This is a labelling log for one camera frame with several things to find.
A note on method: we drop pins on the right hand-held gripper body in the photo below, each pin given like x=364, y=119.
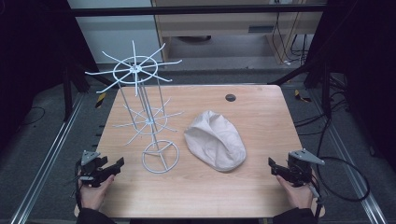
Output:
x=299, y=168

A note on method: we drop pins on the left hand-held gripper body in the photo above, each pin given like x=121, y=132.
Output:
x=91, y=168

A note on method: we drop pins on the cream cap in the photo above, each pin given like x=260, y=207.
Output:
x=218, y=140

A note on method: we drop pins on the person's right hand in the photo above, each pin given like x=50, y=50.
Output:
x=297, y=196

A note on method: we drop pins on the person's left hand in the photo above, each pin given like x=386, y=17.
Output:
x=95, y=196

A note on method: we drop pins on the yellow black tape strip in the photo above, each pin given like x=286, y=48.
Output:
x=100, y=100
x=301, y=96

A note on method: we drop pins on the black metal stand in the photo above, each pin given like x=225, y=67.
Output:
x=67, y=93
x=325, y=90

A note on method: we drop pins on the dark round table grommet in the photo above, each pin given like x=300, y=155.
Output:
x=230, y=97

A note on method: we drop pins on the dark curtain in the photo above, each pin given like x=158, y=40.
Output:
x=34, y=46
x=361, y=62

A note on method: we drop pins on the white cabinet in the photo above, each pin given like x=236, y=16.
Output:
x=118, y=34

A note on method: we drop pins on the wooden desk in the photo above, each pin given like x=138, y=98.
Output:
x=218, y=25

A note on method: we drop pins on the metal floor rail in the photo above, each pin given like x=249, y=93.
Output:
x=46, y=161
x=351, y=168

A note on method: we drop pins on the black horizontal frame bar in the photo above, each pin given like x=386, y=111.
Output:
x=199, y=10

